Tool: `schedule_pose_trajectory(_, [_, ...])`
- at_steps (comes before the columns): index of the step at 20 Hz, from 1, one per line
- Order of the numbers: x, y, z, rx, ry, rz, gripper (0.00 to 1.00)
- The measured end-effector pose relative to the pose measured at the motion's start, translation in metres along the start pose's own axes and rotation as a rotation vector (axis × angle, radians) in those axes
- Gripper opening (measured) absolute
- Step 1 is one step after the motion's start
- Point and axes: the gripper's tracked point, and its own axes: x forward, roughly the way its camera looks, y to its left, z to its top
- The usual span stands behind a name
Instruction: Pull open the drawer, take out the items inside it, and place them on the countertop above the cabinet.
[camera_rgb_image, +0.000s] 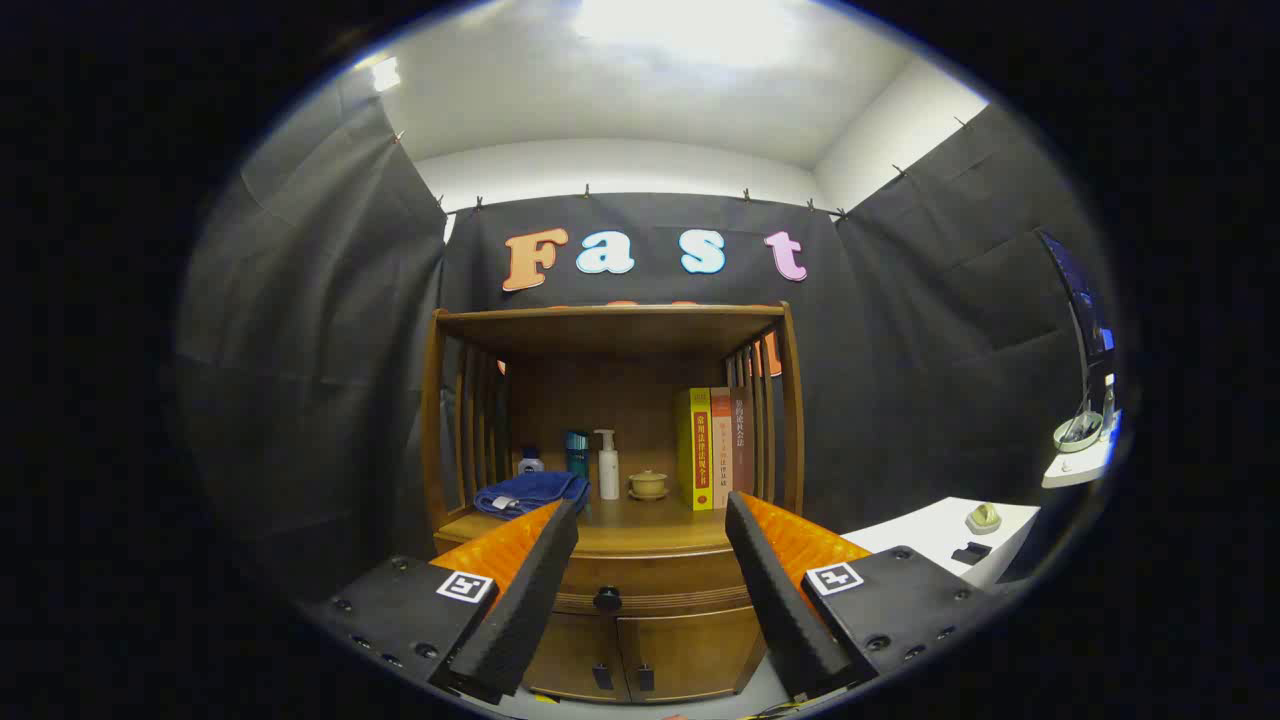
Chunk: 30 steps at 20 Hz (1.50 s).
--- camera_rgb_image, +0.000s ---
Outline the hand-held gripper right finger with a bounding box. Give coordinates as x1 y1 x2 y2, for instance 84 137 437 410
725 490 1001 701

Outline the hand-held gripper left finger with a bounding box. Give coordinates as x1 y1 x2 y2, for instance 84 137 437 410
300 500 581 706

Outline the wooden drawer with black knob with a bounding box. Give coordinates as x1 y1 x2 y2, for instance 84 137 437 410
548 550 753 616

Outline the wooden cabinet door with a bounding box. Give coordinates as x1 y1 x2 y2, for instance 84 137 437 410
522 612 631 703
617 605 766 703

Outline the wooden countertop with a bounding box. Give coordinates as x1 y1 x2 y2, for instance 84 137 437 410
435 495 741 556

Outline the white drawer cabinet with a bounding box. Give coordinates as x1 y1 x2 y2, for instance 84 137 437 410
840 497 1041 591

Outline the brown wooden cabinet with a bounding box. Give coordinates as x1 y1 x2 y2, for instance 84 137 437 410
420 300 806 706

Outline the blue folded towel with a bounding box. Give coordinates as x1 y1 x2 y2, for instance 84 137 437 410
473 470 592 521

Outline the white pump bottle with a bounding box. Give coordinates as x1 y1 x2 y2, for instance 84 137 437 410
594 429 621 501

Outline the orange and white book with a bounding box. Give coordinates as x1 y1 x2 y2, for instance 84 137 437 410
710 387 734 509

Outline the brown book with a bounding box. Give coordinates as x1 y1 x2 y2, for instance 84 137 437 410
730 387 756 496

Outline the thick yellow book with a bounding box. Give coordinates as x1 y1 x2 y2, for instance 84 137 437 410
677 387 715 512

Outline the white side shelf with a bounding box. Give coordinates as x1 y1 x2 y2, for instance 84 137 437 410
1040 410 1121 489

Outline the pale green bowl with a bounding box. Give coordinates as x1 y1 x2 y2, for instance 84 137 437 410
1053 410 1105 453

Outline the dark computer monitor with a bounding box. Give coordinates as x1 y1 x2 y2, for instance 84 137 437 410
1035 230 1116 421

